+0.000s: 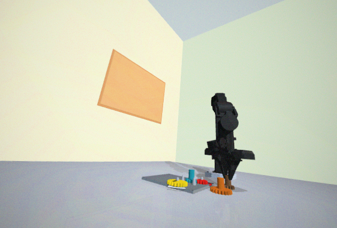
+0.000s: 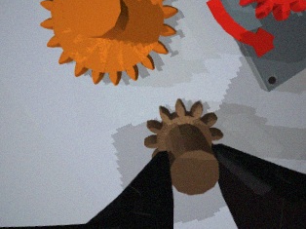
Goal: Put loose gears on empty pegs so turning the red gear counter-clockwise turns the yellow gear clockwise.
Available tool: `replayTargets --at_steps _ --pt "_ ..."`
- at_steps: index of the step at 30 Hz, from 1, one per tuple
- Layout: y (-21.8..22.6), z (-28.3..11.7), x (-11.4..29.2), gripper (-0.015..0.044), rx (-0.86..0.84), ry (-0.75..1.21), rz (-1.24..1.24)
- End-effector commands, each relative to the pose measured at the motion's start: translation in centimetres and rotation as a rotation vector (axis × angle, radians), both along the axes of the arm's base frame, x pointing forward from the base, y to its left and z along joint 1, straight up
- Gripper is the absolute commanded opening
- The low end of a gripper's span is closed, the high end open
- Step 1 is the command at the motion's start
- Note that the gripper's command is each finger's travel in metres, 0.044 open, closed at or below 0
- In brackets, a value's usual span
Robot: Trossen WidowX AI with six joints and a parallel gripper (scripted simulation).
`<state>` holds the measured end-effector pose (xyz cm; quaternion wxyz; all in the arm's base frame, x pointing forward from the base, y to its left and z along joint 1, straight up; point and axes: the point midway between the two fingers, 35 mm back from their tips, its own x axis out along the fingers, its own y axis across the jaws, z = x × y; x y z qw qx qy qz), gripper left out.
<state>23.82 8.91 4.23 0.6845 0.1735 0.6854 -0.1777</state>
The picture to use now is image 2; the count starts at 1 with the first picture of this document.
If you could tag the brown gear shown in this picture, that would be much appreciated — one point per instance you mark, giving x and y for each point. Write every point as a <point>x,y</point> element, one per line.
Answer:
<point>188,139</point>

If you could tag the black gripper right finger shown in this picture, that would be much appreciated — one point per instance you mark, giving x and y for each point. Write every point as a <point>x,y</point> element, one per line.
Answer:
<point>259,194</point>

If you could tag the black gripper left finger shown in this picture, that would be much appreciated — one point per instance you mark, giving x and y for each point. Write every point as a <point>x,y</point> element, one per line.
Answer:
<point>147,203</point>

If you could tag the orange gear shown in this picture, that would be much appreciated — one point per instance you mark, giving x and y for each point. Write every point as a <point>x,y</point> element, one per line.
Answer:
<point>108,35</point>

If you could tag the red curved arrow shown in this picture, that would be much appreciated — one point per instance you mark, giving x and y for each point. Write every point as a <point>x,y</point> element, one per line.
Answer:
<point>262,41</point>

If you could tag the grey board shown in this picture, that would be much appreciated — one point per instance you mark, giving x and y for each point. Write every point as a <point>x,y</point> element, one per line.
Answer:
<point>289,38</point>

